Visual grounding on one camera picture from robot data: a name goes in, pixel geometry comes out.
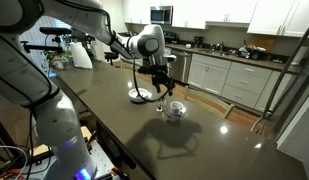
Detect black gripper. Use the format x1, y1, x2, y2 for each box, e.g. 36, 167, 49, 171
137, 65, 175, 96

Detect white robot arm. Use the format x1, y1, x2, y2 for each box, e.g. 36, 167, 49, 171
0, 0, 166, 180

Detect clear glass cup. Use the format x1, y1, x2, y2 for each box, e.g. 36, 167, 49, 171
156, 99, 166, 112

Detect white bowl with nuts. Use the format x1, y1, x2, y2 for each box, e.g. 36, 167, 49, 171
128, 88, 148, 103

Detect stainless steel dishwasher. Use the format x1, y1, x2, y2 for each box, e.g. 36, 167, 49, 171
170, 49, 192, 83

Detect black stove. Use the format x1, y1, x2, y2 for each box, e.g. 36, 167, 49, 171
163, 31, 178, 44

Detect black coffee maker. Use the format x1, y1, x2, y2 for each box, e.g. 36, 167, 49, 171
194, 36, 204, 48

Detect black office chair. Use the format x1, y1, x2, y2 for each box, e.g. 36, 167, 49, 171
105, 52, 118, 64

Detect wooden chair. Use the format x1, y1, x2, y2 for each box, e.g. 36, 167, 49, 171
184, 86, 235, 119

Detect kitchen sink faucet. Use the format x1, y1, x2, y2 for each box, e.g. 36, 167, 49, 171
216, 42, 224, 52

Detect stainless steel microwave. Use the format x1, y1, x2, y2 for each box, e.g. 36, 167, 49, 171
150, 6, 173, 25

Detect white lower kitchen cabinets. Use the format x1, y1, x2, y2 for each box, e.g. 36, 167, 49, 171
188, 54, 280, 112

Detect white kitchen cabinets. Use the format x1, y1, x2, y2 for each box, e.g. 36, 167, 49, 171
188, 54, 280, 112
123, 0, 309, 37

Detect stainless steel refrigerator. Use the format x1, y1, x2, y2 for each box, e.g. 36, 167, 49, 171
262, 19, 309, 141

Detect white upper kitchen cabinets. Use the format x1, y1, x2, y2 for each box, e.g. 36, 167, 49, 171
123, 0, 309, 37

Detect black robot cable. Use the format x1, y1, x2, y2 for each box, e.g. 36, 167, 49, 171
103, 9, 172, 103

